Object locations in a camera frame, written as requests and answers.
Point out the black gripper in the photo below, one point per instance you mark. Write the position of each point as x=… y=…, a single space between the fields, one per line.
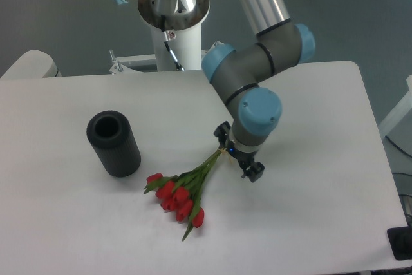
x=246 y=157

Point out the black ribbed cylindrical vase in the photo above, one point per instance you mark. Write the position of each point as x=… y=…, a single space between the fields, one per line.
x=110 y=134

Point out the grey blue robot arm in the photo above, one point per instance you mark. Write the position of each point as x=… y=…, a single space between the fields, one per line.
x=235 y=75

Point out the white furniture at right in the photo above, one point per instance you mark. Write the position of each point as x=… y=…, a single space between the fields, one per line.
x=401 y=109

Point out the black device at table edge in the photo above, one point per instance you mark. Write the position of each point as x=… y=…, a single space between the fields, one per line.
x=400 y=242

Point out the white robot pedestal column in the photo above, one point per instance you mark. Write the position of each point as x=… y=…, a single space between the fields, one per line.
x=175 y=27

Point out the metal pedestal base frame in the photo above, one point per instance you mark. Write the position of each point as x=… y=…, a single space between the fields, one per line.
x=188 y=54

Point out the white rounded chair back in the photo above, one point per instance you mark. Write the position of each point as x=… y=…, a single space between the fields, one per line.
x=33 y=64

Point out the red tulip bouquet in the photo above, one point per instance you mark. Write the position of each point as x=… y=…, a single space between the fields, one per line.
x=182 y=193

